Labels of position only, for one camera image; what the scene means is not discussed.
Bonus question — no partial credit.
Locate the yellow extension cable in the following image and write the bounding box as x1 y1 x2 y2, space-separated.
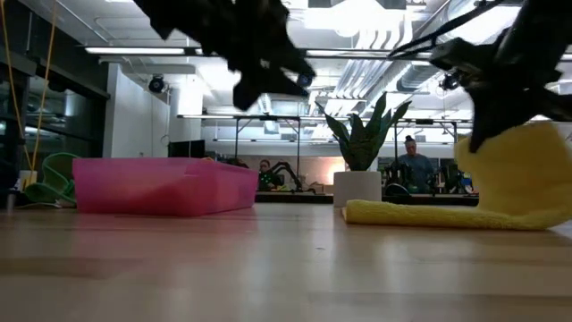
0 0 57 174

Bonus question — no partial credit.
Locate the black workstation frame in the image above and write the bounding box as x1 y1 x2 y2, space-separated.
391 117 460 148
233 114 302 193

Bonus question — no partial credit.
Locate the yellow microfiber towel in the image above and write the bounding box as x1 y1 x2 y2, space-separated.
341 121 572 232

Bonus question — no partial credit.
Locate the green snake plant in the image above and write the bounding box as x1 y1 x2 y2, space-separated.
315 92 413 173

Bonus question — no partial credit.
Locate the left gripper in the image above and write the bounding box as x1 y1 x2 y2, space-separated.
196 0 314 112

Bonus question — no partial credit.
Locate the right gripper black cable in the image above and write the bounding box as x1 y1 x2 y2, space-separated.
388 0 509 59

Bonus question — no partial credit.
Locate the dark flat screen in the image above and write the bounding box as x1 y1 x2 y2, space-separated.
167 140 206 159

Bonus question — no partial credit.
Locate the white plant pot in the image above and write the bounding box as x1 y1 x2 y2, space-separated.
332 170 383 208

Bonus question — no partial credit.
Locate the linear ceiling light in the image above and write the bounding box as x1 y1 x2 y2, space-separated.
84 46 448 58

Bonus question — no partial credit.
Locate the person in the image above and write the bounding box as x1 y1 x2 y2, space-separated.
395 134 435 195
257 158 283 192

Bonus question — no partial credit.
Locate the pink plastic bin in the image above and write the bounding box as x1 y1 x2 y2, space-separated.
71 156 260 218

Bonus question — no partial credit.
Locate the green microfiber towel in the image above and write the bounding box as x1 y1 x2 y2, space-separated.
22 151 80 208

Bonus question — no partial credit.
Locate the white cable junction box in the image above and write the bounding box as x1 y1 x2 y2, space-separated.
19 169 39 191

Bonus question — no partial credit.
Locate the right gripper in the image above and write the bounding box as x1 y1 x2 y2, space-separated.
431 26 572 154

